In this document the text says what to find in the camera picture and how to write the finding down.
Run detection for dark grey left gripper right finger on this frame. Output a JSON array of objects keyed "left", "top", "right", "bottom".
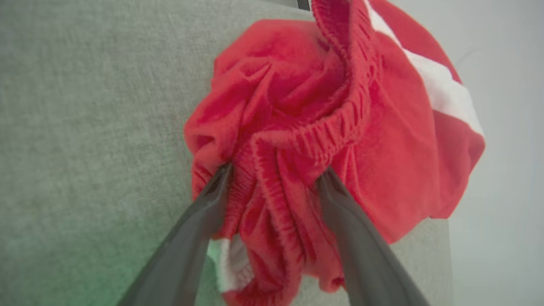
[{"left": 316, "top": 167, "right": 430, "bottom": 306}]

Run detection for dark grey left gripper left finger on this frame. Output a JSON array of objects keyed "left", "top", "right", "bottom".
[{"left": 117, "top": 163, "right": 234, "bottom": 306}]

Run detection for red white-striped shorts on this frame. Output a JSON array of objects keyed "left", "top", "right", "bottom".
[{"left": 184, "top": 0, "right": 486, "bottom": 306}]

